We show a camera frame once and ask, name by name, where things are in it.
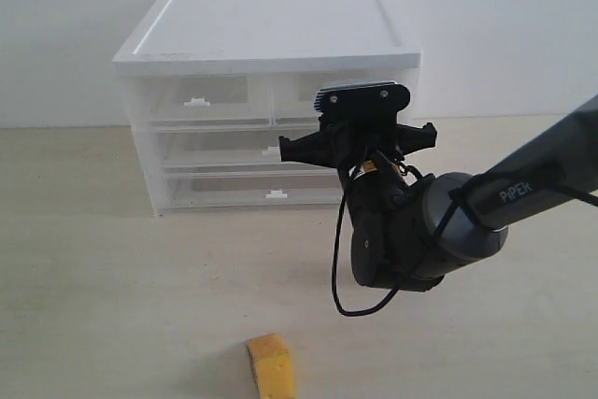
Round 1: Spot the white plastic drawer cabinet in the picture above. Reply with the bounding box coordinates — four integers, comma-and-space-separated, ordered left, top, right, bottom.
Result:
113, 0, 421, 216

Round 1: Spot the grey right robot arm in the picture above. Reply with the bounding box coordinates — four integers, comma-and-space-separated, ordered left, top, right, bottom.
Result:
278, 85, 597, 292

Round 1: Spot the yellow sponge wedge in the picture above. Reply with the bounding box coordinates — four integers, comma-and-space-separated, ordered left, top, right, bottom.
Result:
245, 333, 296, 399

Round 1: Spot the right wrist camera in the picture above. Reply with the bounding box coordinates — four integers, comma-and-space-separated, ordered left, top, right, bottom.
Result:
313, 80, 411, 123

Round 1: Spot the clear wide drawer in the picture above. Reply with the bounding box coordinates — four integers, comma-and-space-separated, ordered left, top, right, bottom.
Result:
157, 127, 318, 169
162, 170, 342, 210

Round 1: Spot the clear bottom wide drawer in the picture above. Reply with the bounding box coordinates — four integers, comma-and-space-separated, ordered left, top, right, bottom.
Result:
162, 170, 342, 210

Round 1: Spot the clear middle wide drawer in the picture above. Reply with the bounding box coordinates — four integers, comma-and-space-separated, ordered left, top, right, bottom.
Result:
157, 127, 318, 169

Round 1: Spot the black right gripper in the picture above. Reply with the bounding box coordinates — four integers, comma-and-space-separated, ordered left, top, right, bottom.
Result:
278, 122, 437, 169

